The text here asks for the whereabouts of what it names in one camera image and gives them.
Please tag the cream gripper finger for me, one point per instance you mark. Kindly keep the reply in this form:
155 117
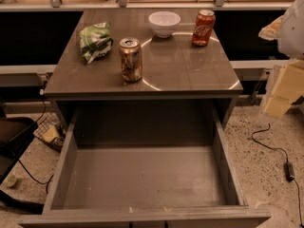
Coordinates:
288 87
271 31

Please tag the orange soda can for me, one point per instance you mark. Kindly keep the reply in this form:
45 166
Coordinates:
131 59

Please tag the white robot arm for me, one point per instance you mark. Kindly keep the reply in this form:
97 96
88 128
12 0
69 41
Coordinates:
288 30

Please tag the red cola can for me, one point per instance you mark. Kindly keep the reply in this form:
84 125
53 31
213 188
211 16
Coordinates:
205 21

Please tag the white bowl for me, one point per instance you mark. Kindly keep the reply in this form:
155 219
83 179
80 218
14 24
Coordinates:
164 23

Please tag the green chip bag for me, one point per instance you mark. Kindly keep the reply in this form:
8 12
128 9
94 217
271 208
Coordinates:
95 41

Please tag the black chair base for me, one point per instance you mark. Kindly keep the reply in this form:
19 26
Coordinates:
16 134

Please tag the wire basket with items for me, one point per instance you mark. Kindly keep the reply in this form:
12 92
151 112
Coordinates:
50 132

